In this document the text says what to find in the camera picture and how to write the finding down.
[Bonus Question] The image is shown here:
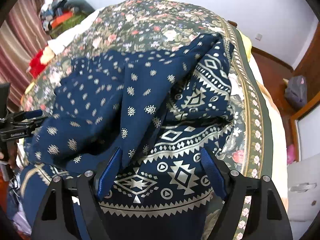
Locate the white bed mattress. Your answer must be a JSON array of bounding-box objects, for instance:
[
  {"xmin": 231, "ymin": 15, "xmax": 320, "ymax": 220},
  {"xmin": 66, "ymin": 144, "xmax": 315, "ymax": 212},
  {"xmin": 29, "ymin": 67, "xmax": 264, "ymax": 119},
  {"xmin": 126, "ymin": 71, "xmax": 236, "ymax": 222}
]
[{"xmin": 249, "ymin": 55, "xmax": 289, "ymax": 180}]

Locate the grey backpack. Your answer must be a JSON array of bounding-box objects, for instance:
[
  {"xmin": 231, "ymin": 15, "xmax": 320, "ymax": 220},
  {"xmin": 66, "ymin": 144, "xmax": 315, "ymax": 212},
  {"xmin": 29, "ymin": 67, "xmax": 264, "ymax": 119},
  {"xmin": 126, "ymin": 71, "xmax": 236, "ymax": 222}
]
[{"xmin": 284, "ymin": 76, "xmax": 307, "ymax": 110}]

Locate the red plush toy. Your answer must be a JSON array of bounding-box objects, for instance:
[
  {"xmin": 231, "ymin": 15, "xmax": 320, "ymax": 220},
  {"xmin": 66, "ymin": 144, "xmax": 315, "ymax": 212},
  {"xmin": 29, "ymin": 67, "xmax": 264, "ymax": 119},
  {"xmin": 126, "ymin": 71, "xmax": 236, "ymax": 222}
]
[{"xmin": 29, "ymin": 47, "xmax": 54, "ymax": 78}]

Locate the navy patterned hoodie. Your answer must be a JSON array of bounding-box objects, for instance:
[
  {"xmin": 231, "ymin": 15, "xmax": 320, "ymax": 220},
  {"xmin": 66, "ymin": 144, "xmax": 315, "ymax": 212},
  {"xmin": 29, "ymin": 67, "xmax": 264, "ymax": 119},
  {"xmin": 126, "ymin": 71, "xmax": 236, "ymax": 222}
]
[{"xmin": 19, "ymin": 33, "xmax": 237, "ymax": 240}]

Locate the yellow bed sheet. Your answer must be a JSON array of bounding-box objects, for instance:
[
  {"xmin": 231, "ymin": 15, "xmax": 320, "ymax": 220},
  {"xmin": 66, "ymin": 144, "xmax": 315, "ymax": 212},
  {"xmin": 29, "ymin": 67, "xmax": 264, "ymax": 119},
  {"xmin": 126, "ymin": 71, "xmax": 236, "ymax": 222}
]
[{"xmin": 237, "ymin": 29, "xmax": 253, "ymax": 60}]

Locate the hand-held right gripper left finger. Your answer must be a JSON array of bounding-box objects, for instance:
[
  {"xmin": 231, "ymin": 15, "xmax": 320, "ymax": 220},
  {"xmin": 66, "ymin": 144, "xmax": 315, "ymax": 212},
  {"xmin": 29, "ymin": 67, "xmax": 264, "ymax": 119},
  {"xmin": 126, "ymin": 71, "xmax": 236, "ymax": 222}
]
[{"xmin": 31, "ymin": 147, "xmax": 123, "ymax": 240}]

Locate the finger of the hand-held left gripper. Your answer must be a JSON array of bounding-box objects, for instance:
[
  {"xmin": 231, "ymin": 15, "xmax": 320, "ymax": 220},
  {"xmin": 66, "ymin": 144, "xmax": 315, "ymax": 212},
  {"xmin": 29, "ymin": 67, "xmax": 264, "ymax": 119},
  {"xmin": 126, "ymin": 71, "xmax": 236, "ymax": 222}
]
[
  {"xmin": 21, "ymin": 116, "xmax": 49, "ymax": 133},
  {"xmin": 11, "ymin": 109, "xmax": 43, "ymax": 123}
]

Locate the orange box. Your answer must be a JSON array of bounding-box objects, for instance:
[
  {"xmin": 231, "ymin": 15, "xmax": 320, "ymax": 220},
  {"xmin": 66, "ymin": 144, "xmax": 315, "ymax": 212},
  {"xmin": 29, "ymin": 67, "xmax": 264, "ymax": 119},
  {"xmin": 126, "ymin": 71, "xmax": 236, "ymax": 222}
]
[{"xmin": 51, "ymin": 15, "xmax": 75, "ymax": 28}]

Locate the striped red curtain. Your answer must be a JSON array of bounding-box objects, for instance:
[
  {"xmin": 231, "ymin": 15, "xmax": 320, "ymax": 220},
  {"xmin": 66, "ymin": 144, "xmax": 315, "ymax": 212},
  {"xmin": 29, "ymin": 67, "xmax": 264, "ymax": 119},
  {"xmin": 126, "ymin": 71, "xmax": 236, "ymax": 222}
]
[{"xmin": 0, "ymin": 0, "xmax": 49, "ymax": 103}]

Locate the wooden door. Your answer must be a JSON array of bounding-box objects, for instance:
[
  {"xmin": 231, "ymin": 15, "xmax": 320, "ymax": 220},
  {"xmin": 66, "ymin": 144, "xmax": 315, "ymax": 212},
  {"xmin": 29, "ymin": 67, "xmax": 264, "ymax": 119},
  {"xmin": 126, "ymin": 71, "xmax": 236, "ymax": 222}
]
[{"xmin": 290, "ymin": 21, "xmax": 320, "ymax": 120}]

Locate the person's left hand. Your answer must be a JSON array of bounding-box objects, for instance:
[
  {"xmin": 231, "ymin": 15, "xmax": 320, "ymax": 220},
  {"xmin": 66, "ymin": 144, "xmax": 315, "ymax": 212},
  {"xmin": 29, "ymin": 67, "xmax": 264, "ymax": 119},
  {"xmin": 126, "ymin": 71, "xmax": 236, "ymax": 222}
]
[{"xmin": 0, "ymin": 141, "xmax": 18, "ymax": 170}]

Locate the white cloth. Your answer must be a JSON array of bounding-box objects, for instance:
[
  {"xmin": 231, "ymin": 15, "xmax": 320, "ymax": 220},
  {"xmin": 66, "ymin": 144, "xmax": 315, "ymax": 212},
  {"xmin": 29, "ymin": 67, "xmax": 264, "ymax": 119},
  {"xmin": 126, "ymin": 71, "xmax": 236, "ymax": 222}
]
[{"xmin": 47, "ymin": 12, "xmax": 98, "ymax": 55}]

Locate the green patterned box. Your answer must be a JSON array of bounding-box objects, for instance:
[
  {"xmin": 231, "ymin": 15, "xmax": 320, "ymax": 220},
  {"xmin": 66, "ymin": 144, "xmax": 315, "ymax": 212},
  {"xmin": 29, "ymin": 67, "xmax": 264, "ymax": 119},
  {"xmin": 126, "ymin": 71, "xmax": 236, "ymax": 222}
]
[{"xmin": 50, "ymin": 14, "xmax": 88, "ymax": 39}]

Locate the pile of clothes and boxes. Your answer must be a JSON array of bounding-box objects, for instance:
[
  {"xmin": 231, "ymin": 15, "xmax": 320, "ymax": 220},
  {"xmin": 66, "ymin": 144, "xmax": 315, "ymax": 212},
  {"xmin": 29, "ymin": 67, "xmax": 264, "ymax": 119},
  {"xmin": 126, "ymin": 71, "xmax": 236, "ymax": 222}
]
[{"xmin": 39, "ymin": 0, "xmax": 75, "ymax": 30}]

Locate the pink plastic bag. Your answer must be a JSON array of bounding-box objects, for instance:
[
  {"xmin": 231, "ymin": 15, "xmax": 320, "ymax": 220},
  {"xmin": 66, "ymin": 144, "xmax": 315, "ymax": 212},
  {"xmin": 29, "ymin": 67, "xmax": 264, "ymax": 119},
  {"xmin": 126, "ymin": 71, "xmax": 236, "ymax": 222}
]
[{"xmin": 286, "ymin": 144, "xmax": 298, "ymax": 165}]

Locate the grey bolster pillow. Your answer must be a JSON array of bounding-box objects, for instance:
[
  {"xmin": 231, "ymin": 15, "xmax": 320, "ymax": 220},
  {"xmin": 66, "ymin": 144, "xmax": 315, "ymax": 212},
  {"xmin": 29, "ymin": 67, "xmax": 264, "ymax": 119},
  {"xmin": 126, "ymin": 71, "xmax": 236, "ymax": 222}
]
[{"xmin": 64, "ymin": 0, "xmax": 95, "ymax": 15}]

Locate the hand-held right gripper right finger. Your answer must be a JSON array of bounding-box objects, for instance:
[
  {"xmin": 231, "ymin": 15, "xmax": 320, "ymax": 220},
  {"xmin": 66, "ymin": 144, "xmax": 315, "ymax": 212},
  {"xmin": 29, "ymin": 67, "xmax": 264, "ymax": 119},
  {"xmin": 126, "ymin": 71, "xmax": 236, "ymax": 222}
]
[{"xmin": 200, "ymin": 147, "xmax": 293, "ymax": 240}]

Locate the floral blanket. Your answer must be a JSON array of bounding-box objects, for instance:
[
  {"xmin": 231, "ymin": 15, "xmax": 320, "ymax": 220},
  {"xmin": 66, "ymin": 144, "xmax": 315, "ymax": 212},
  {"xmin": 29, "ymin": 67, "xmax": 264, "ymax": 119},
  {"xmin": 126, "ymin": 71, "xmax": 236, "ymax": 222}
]
[{"xmin": 22, "ymin": 0, "xmax": 273, "ymax": 240}]

